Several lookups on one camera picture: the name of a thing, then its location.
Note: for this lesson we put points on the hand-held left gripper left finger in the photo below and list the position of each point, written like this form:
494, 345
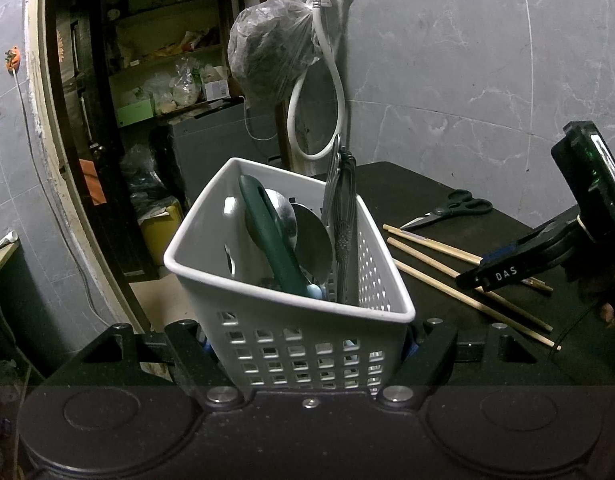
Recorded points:
187, 350

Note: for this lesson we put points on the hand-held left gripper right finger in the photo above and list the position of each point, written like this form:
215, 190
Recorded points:
427, 355

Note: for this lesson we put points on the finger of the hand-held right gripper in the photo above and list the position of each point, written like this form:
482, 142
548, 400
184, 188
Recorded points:
507, 275
537, 237

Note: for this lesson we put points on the plain wooden chopstick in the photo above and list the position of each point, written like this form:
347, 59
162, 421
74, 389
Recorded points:
512, 323
422, 258

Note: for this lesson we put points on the white perforated utensil basket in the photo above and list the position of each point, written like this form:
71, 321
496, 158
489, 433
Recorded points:
202, 290

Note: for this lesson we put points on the large round steel serving spoon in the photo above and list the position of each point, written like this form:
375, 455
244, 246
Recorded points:
312, 240

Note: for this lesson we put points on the steel fork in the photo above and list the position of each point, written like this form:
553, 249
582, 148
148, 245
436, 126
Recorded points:
332, 175

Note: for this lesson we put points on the person's right hand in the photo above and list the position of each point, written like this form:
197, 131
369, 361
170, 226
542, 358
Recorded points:
608, 312

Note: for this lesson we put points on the yellow plastic container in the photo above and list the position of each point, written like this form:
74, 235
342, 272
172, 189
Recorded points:
162, 230

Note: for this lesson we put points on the black plastic bag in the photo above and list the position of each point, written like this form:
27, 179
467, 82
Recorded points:
145, 180

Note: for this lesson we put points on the orange sheet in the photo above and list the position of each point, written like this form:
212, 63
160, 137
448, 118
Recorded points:
93, 180

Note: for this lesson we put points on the grey cabinet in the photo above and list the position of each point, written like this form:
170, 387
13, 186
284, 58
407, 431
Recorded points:
212, 150

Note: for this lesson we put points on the white tube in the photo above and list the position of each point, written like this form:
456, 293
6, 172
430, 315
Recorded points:
4, 242

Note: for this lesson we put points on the green box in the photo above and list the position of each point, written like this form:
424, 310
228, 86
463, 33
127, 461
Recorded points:
135, 112

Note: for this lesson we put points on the white carton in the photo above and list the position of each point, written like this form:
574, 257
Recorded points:
215, 90

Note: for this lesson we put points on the pile of white plastic bags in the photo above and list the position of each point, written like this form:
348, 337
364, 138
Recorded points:
177, 87

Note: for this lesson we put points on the dark wooden door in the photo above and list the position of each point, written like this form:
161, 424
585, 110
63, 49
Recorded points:
79, 100

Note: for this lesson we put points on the clear bag with dark contents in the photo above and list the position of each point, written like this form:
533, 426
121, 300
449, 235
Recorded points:
270, 50

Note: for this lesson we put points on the sunflower decoration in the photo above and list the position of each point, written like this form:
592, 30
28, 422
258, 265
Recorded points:
62, 45

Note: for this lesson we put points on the storage shelf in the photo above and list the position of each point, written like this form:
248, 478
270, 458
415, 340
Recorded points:
157, 10

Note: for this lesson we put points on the wooden door frame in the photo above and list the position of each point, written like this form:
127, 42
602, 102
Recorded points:
42, 110

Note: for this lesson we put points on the orange wall hook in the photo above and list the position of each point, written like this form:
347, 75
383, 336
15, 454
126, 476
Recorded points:
13, 57

